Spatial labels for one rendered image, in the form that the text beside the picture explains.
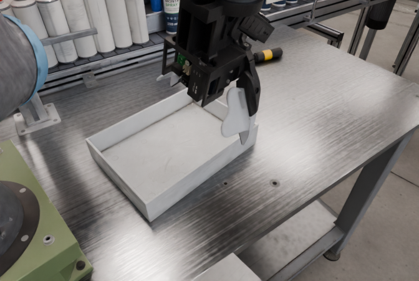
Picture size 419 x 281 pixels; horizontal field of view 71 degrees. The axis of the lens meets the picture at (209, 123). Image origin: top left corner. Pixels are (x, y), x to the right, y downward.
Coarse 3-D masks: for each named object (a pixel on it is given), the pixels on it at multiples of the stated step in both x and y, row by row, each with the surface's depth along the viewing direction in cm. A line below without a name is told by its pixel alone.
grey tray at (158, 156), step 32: (128, 128) 61; (160, 128) 65; (192, 128) 65; (256, 128) 59; (96, 160) 57; (128, 160) 57; (160, 160) 57; (192, 160) 57; (224, 160) 56; (128, 192) 49; (160, 192) 46
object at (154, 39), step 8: (160, 32) 93; (152, 40) 88; (160, 40) 88; (128, 48) 84; (136, 48) 84; (96, 56) 81; (104, 56) 81; (112, 56) 81; (64, 64) 77; (72, 64) 77; (80, 64) 77; (48, 72) 74
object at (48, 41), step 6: (84, 30) 74; (90, 30) 74; (96, 30) 75; (54, 36) 71; (60, 36) 71; (66, 36) 72; (72, 36) 72; (78, 36) 73; (84, 36) 74; (42, 42) 69; (48, 42) 70; (54, 42) 71
